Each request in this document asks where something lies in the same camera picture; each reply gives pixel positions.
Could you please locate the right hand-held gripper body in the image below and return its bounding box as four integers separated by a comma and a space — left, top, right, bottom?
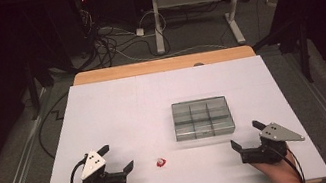
236, 117, 310, 170

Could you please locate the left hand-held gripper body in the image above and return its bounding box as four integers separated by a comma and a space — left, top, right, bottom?
76, 144, 129, 183

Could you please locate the small red and white trinket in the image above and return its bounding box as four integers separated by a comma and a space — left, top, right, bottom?
154, 156, 168, 169

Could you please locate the clear plastic compartment box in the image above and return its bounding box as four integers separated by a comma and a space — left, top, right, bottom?
169, 93, 237, 144

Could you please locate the person's right hand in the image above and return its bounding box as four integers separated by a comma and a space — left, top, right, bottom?
249, 148, 302, 183

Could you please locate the white board table cover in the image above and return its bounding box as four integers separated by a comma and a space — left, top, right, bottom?
21, 44, 326, 183

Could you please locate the black metal stand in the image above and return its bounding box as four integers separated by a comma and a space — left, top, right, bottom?
248, 9, 320, 92

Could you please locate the wooden table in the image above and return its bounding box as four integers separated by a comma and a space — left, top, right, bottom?
25, 33, 324, 183

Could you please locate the white power adapter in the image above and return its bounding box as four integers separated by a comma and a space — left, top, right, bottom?
135, 27, 146, 38

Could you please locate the white power strip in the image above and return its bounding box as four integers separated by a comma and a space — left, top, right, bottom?
266, 0, 282, 8

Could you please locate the right hand-held gripper black cable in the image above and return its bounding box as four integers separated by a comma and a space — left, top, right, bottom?
275, 143, 307, 183

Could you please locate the black floor cable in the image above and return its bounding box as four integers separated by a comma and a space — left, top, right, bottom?
31, 91, 81, 161

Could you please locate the tangle of black floor cables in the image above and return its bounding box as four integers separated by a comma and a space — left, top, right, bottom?
75, 0, 174, 72

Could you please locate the grey floor cable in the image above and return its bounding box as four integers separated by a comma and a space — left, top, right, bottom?
114, 30, 230, 69

